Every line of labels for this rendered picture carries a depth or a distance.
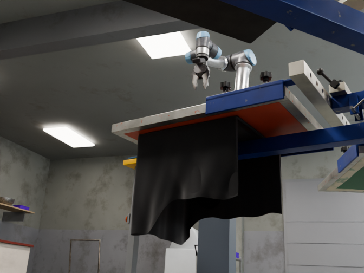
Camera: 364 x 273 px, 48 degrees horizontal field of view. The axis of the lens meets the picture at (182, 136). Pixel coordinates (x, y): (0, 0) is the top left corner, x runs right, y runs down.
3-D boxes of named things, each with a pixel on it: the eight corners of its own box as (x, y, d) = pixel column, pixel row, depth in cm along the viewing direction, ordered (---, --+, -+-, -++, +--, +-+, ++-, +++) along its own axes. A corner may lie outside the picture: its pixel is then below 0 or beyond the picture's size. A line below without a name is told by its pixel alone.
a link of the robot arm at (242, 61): (232, 129, 262) (239, 60, 287) (253, 124, 253) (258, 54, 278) (222, 120, 254) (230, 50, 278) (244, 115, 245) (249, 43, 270)
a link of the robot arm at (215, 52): (207, 52, 254) (196, 43, 246) (222, 46, 247) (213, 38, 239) (207, 63, 251) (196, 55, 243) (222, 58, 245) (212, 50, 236)
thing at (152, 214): (130, 233, 164) (140, 134, 179) (136, 234, 167) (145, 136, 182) (234, 230, 140) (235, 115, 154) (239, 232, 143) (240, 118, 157)
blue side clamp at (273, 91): (205, 114, 152) (205, 97, 155) (212, 118, 156) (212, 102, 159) (283, 97, 136) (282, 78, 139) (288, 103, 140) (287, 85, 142)
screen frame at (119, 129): (111, 132, 180) (111, 124, 181) (184, 166, 225) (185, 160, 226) (285, 95, 137) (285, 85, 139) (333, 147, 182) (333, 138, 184)
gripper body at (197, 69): (210, 79, 232) (210, 60, 237) (206, 72, 225) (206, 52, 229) (197, 80, 235) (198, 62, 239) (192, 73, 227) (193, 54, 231)
